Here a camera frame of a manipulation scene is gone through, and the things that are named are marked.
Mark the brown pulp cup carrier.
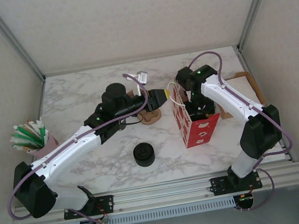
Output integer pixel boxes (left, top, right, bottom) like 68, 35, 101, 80
136, 107, 163, 128

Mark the brown cardboard tray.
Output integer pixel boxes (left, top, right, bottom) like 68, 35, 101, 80
213, 68, 269, 121

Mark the grey slotted cable duct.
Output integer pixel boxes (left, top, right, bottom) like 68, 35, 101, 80
62, 196, 237, 224

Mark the red white paper bag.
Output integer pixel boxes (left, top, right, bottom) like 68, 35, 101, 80
166, 76, 225, 151

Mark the aluminium frame post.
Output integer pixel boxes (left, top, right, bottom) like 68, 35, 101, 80
0, 0, 47, 90
230, 0, 293, 52

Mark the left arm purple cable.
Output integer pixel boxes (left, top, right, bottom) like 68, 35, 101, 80
0, 70, 169, 224

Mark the green white wrapped straw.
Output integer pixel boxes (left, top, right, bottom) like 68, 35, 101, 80
37, 119, 52, 147
10, 130, 41, 153
12, 121, 44, 152

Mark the white paper wrapped straw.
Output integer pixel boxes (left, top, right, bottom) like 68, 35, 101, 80
30, 119, 45, 137

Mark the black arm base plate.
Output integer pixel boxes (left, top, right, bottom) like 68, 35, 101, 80
210, 170, 264, 196
61, 194, 116, 220

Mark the stack of black lids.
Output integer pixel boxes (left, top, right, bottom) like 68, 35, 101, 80
131, 140, 157, 168

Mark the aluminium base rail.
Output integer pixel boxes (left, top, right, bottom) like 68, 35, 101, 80
10, 161, 299, 224

